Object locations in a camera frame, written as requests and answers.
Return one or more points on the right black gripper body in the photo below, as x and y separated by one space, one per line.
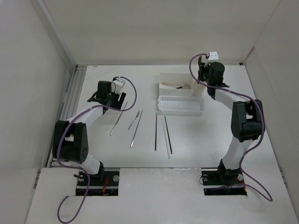
203 73

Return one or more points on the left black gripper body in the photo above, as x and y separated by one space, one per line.
115 100

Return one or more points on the small silver metal fork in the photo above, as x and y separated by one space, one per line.
137 115

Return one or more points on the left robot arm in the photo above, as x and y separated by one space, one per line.
70 136

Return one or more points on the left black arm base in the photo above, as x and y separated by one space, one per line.
108 185

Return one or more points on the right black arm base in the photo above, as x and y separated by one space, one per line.
223 182

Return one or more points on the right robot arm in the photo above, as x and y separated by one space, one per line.
247 121

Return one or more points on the white cylindrical cup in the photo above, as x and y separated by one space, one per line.
198 89

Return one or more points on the white deep perforated basket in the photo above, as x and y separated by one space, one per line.
175 79

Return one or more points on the white shallow perforated tray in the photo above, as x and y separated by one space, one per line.
180 105

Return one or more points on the black chopstick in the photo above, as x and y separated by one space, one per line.
168 135
156 132

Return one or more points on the white translucent chopstick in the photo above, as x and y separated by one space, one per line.
166 139

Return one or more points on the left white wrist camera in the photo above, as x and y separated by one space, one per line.
117 85

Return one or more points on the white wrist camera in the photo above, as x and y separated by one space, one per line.
212 57
117 85

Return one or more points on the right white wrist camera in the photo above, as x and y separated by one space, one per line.
212 57

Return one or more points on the aluminium rail frame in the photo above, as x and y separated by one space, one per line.
71 93

